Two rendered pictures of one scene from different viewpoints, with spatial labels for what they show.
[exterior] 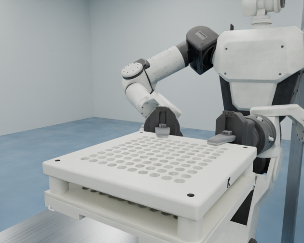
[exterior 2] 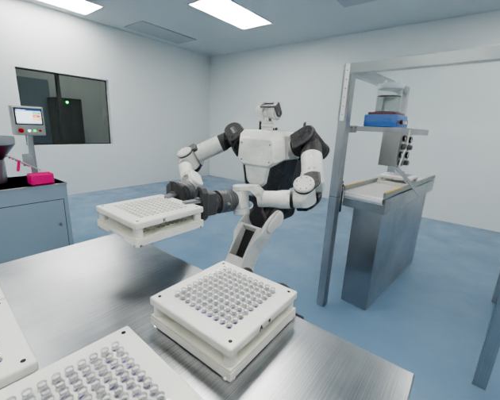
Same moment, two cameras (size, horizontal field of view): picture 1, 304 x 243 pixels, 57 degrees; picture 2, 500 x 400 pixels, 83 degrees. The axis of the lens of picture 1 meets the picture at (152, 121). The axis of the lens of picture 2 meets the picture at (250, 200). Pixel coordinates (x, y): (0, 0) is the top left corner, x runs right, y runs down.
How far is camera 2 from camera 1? 0.62 m
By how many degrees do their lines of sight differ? 7
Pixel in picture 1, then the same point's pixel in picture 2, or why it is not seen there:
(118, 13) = (235, 78)
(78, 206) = (107, 225)
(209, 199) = (144, 223)
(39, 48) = (160, 109)
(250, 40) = (254, 139)
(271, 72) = (264, 161)
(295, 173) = (329, 234)
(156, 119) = (169, 188)
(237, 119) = (201, 192)
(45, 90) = (164, 148)
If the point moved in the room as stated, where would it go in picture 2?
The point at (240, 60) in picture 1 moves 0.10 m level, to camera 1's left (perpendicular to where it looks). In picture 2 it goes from (248, 151) to (228, 150)
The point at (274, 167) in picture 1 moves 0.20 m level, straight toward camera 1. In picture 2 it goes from (269, 223) to (247, 236)
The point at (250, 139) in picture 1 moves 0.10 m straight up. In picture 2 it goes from (213, 203) to (213, 175)
